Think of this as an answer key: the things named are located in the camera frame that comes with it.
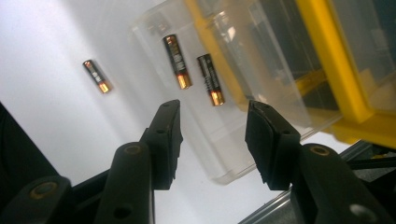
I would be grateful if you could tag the yellow and black organizer cabinet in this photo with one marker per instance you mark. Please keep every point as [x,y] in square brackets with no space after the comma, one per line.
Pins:
[336,62]

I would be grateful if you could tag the set of clear drawers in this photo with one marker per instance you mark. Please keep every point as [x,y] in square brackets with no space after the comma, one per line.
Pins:
[373,46]

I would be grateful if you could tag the metal floor rail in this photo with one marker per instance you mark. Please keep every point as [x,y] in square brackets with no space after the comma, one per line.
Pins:
[267,211]

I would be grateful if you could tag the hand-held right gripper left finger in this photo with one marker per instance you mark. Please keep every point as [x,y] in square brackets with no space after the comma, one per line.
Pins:
[165,143]

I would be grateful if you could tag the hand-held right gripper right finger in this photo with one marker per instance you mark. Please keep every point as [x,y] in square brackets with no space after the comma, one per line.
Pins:
[274,146]

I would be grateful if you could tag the clear plastic drawer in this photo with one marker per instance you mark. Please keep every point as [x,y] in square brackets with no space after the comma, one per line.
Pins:
[199,124]

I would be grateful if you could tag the black and copper battery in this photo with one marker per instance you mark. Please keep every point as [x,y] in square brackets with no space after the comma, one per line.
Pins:
[177,60]
[211,79]
[97,76]

